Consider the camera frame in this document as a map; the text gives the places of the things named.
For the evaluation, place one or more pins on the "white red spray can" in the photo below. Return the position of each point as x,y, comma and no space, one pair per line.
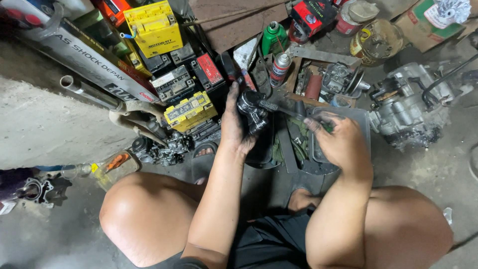
280,69

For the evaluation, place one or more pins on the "black red hand tool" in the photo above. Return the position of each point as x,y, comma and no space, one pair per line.
233,71

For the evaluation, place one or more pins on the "person's left hand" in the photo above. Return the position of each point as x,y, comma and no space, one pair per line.
231,130

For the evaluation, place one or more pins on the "large yellow battery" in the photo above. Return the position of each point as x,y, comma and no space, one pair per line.
155,30

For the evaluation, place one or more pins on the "person's leg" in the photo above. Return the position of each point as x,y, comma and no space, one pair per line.
145,216
407,228

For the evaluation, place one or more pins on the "silver carburetor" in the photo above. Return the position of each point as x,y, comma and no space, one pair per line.
336,78

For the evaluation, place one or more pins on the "clear container with orange tool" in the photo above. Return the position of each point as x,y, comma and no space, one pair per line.
115,168

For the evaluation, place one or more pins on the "black oil pan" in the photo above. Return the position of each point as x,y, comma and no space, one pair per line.
263,149

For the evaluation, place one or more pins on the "person's left leg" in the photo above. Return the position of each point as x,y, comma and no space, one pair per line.
145,216

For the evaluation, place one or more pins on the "small yellow battery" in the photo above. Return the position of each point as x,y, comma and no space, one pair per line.
190,111

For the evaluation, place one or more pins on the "cardboard box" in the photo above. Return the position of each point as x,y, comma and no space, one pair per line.
418,31

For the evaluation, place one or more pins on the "rusty yellow tin can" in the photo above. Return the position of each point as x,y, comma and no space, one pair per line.
375,45

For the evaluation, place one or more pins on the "long black carton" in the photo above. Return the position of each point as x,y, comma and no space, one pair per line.
97,35

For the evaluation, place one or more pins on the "grey toothbrush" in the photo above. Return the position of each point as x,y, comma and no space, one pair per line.
285,109

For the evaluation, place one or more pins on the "small red tin can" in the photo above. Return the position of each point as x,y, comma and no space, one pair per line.
297,33

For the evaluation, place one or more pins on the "beige metal pipe part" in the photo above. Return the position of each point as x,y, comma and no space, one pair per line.
138,112

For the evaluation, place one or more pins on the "white plastic scrap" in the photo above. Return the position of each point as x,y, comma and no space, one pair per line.
447,216

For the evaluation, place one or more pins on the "grey flat metal strip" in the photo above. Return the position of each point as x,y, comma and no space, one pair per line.
325,55

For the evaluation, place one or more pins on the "green cloth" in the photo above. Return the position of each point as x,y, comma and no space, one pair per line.
300,140

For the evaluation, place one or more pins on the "red cylinder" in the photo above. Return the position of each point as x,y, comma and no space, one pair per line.
313,87

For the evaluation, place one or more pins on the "person's right hand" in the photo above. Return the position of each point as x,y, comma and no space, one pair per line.
343,144

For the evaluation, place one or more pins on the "black battery red label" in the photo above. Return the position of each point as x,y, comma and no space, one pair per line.
209,71

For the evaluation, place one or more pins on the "clear plastic bottle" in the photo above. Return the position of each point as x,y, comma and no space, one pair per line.
76,171

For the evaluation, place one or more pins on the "white paper scrap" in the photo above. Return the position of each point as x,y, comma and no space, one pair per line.
6,207

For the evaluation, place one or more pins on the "black shorts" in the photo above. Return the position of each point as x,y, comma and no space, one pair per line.
272,243

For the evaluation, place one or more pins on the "plain black battery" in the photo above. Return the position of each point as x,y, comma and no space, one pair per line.
183,54

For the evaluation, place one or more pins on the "brown board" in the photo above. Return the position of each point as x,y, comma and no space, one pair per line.
239,26

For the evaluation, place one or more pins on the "silver engine block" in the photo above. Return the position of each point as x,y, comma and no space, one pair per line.
409,108

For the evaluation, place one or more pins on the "chrome fork tube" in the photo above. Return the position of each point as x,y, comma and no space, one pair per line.
89,91

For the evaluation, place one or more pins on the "red black carton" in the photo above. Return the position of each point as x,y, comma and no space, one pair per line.
310,15

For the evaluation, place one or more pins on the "orange box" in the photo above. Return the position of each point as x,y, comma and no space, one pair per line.
112,11

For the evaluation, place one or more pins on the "dark flat metal bar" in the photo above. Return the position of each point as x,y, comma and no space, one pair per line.
286,149

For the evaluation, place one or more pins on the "red can with rag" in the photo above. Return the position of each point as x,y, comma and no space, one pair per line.
351,20

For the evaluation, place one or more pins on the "wooden tray with parts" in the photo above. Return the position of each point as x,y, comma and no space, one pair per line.
295,74

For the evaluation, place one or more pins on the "grey engine cylinder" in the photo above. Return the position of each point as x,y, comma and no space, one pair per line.
41,190

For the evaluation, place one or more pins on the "green plastic bottle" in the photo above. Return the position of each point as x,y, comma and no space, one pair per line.
273,41

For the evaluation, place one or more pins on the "long grey carton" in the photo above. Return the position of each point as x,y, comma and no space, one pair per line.
86,61

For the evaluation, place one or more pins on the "person's left fingers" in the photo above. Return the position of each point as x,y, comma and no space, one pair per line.
233,95

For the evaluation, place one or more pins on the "black sandal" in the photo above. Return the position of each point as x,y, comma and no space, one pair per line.
199,166

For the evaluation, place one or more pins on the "greasy black carburetor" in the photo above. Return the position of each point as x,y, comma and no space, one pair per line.
252,108

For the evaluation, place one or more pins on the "black battery white label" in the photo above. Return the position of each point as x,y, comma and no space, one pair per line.
173,84

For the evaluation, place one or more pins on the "grey plastic tray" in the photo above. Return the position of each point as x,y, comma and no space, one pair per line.
358,115

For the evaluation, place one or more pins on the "white wrapped part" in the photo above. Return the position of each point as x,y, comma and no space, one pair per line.
448,11

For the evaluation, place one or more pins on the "purple cloth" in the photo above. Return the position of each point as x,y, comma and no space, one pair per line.
13,183

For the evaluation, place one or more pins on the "white plastic bag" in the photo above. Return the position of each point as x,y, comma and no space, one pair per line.
244,54

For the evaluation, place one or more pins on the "heap of old carburetors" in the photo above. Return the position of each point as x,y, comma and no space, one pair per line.
164,149

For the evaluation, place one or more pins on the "person's right leg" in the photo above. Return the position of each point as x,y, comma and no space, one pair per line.
407,228

